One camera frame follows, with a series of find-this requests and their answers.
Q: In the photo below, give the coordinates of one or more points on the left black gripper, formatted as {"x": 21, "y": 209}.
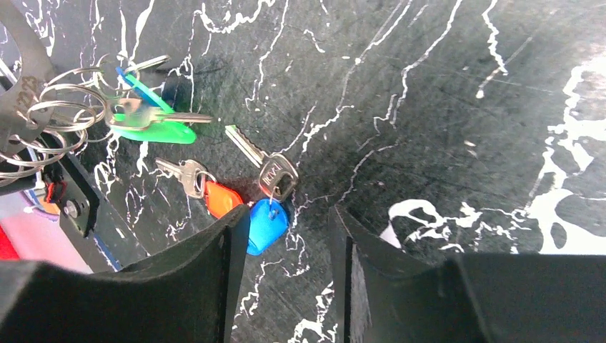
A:
{"x": 57, "y": 215}

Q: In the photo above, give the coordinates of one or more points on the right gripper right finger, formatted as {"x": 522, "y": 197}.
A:
{"x": 385, "y": 295}

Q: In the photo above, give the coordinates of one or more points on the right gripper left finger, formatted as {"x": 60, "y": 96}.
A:
{"x": 186, "y": 293}

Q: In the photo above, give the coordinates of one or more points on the metal keyring with red handle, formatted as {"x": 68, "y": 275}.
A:
{"x": 43, "y": 119}

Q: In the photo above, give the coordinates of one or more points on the key with red tag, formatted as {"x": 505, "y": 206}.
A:
{"x": 198, "y": 183}

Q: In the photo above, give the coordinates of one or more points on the key with blue tag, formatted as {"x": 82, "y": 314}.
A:
{"x": 277, "y": 180}

